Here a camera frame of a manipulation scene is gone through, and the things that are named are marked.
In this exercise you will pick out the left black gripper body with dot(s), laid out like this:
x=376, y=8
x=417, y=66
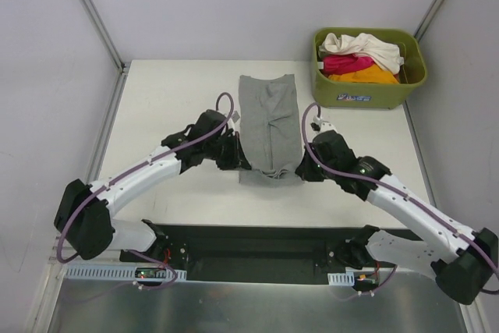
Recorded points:
x=232, y=152

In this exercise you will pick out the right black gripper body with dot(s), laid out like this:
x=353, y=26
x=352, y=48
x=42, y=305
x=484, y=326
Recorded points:
x=309, y=167

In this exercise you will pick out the grey t shirt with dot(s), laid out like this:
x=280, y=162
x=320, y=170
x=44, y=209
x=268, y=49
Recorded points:
x=270, y=132

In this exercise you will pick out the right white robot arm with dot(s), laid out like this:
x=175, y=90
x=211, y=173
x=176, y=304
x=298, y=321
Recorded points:
x=460, y=259

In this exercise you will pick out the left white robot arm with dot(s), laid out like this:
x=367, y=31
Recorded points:
x=86, y=215

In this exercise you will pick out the green plastic bin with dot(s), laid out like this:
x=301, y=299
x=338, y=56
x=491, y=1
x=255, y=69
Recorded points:
x=330, y=93

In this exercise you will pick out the pink t shirt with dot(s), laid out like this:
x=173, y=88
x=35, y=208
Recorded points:
x=343, y=64

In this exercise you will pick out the orange t shirt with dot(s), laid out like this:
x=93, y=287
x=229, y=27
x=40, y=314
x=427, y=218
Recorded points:
x=373, y=74

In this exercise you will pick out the white t shirt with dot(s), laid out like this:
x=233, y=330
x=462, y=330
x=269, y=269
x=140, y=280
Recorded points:
x=386, y=55

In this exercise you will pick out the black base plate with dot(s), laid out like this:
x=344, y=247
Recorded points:
x=274, y=255

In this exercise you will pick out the right white cable duct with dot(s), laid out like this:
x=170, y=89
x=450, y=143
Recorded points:
x=341, y=279

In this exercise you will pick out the white cable duct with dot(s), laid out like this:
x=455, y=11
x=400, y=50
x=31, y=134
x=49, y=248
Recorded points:
x=341, y=279
x=123, y=273

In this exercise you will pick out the left white cable duct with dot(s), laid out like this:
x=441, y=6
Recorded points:
x=123, y=273

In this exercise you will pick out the left aluminium frame post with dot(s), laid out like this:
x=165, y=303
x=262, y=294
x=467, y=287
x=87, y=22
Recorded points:
x=103, y=34

